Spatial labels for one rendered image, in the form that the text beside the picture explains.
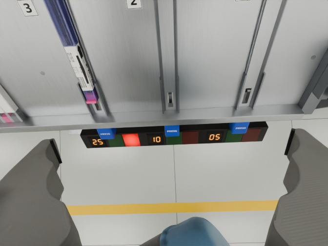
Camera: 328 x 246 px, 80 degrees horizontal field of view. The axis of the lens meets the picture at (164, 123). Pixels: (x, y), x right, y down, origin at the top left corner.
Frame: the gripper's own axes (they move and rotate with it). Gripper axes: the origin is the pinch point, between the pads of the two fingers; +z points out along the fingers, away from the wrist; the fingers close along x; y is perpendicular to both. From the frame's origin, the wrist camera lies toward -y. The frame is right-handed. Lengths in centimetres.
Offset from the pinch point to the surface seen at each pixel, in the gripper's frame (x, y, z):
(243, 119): 10.5, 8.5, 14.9
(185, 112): 2.1, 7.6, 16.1
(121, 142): -9.7, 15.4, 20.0
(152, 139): -3.7, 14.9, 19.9
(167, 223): -5, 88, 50
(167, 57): -0.1, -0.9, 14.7
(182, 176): 4, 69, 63
